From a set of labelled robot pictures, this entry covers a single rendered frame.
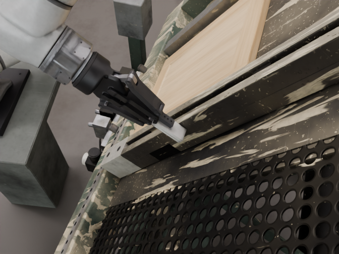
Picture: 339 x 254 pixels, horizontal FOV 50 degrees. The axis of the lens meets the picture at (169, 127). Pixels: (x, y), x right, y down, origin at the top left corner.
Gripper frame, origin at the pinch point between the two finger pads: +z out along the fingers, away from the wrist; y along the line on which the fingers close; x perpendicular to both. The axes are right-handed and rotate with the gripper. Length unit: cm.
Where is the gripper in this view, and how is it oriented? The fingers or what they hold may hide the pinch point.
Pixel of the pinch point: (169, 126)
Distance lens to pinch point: 72.4
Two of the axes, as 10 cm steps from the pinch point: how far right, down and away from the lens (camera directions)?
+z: 7.7, 5.3, 3.5
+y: 5.6, -3.1, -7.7
